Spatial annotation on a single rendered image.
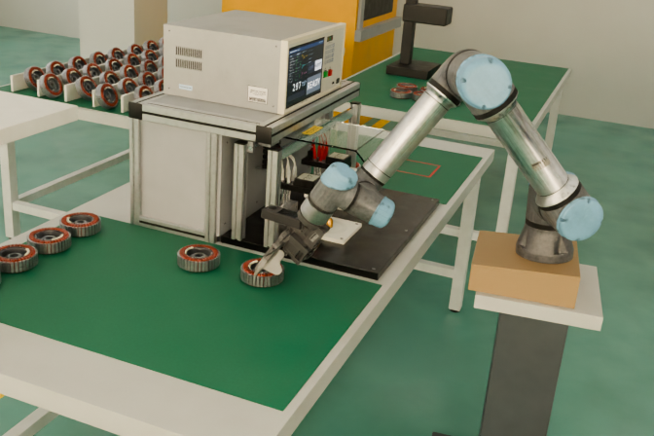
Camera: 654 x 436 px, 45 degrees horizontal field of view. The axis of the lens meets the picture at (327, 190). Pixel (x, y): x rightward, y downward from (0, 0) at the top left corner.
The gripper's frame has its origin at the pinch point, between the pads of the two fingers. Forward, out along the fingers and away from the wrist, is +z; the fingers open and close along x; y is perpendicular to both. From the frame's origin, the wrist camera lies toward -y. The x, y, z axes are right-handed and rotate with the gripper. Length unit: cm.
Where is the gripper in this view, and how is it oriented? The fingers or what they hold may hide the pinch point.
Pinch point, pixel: (268, 264)
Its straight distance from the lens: 204.7
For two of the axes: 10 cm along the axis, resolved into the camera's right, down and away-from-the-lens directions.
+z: -5.0, 7.0, 5.0
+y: 7.3, 6.6, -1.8
